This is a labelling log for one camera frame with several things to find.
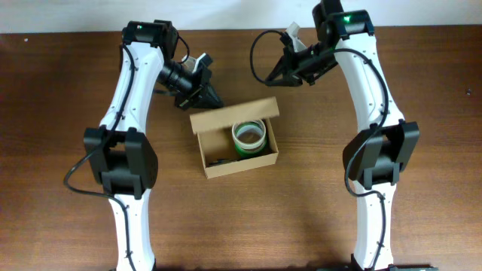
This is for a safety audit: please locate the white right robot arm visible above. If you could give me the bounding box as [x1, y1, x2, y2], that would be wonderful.
[261, 1, 419, 270]

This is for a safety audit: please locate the brown cardboard box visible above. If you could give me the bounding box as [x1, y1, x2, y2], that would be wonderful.
[190, 97, 279, 179]

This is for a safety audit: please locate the black marker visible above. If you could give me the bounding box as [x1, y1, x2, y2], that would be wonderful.
[208, 159, 237, 167]

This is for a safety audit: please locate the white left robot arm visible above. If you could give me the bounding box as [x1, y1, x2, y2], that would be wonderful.
[84, 20, 224, 270]

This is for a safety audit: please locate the beige masking tape roll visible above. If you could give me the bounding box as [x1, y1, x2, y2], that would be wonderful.
[232, 120, 267, 150]

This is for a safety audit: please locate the green tape roll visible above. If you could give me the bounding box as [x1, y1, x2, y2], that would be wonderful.
[235, 140, 267, 158]

